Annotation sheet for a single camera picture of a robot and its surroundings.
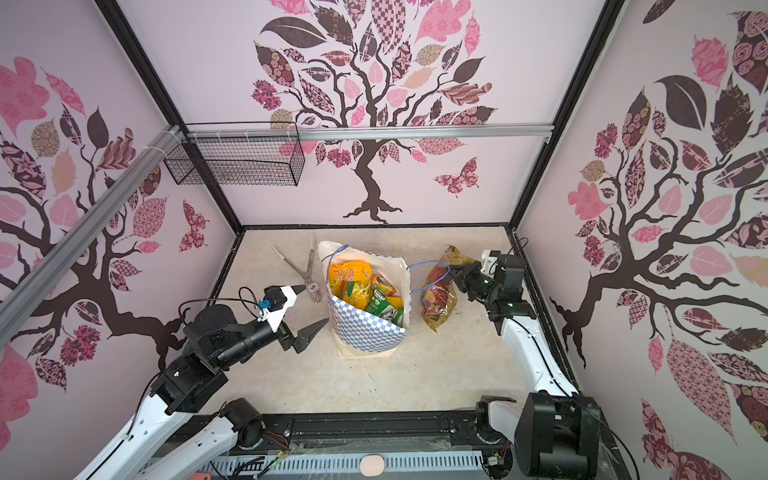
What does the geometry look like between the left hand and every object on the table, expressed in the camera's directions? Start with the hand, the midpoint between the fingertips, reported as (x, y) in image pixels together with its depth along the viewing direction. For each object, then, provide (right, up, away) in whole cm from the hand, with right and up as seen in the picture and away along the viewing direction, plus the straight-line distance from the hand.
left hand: (315, 306), depth 64 cm
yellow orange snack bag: (+4, +3, +22) cm, 23 cm away
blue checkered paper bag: (+8, -9, +10) cm, 16 cm away
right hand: (+33, +9, +16) cm, 37 cm away
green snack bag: (+13, -4, +21) cm, 26 cm away
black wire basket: (-33, +44, +31) cm, 64 cm away
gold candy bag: (+30, 0, +16) cm, 34 cm away
